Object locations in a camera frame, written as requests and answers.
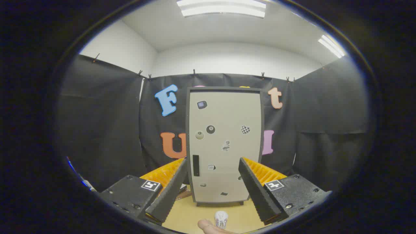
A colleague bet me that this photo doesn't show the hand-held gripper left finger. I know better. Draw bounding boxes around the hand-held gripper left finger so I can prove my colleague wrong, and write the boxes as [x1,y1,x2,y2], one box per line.
[97,158,189,226]

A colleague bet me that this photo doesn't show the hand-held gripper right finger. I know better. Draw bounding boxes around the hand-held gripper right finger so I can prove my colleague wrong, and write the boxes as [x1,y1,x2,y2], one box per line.
[238,157,332,226]

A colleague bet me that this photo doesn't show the white canvas shoe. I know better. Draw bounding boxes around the white canvas shoe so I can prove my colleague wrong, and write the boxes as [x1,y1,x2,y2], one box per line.
[214,211,228,229]

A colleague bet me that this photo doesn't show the grey shoe cabinet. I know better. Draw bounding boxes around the grey shoe cabinet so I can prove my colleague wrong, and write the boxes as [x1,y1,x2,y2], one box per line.
[185,86,264,207]

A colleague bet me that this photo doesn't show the brown book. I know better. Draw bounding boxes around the brown book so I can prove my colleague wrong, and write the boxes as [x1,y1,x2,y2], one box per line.
[177,185,193,199]

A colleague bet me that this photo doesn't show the black backdrop cloth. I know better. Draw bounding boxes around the black backdrop cloth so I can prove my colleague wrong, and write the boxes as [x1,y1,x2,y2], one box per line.
[57,54,371,195]

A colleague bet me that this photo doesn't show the row of black cloth clips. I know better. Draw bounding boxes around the row of black cloth clips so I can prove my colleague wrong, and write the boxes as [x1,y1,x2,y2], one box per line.
[92,53,296,82]

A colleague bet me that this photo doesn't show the narrow ceiling light panel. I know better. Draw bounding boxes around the narrow ceiling light panel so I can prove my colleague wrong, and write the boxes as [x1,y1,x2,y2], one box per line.
[318,34,345,59]

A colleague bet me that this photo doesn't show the large ceiling light panel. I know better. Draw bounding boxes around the large ceiling light panel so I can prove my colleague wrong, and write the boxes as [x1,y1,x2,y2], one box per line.
[176,0,267,18]

